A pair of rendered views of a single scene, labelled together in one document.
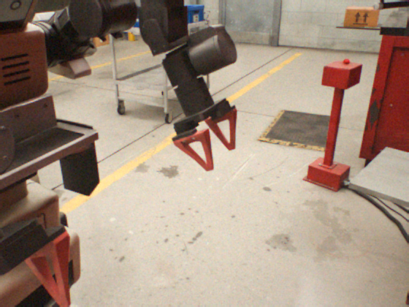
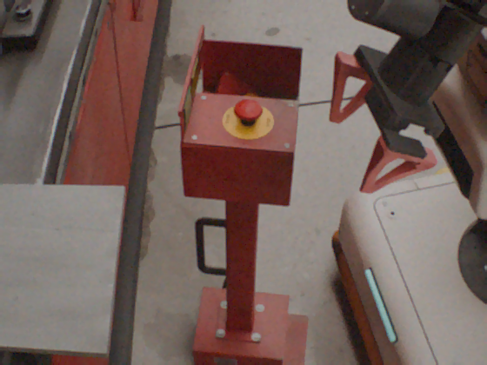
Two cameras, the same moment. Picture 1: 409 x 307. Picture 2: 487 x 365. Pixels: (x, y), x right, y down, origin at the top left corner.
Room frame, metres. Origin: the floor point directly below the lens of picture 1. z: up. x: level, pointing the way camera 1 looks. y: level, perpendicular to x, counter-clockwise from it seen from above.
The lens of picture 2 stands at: (0.93, -0.44, 1.52)
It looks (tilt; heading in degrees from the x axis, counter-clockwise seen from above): 49 degrees down; 138
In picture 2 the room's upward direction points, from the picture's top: 1 degrees clockwise
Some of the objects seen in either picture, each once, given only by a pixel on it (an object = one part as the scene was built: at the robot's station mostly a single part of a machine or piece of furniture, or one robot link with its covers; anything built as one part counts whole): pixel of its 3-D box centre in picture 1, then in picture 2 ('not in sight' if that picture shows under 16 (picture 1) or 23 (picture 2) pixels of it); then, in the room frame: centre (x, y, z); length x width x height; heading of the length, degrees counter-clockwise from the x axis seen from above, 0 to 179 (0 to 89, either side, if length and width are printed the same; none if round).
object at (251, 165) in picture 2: not in sight; (244, 113); (0.33, 0.09, 0.75); 0.20 x 0.16 x 0.18; 133
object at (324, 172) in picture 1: (334, 124); not in sight; (2.29, -0.85, 0.41); 0.25 x 0.20 x 0.83; 49
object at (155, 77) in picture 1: (163, 63); not in sight; (3.88, 0.40, 0.47); 0.90 x 0.66 x 0.95; 153
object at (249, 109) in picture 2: not in sight; (248, 115); (0.37, 0.06, 0.79); 0.04 x 0.04 x 0.04
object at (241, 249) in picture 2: not in sight; (241, 253); (0.33, 0.09, 0.39); 0.05 x 0.05 x 0.54; 43
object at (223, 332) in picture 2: not in sight; (240, 321); (0.33, 0.09, 0.13); 0.10 x 0.10 x 0.01; 43
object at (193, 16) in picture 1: (175, 14); not in sight; (4.10, 0.28, 0.92); 0.50 x 0.36 x 0.18; 63
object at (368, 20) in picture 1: (361, 16); not in sight; (2.60, -1.03, 1.04); 0.30 x 0.26 x 0.12; 153
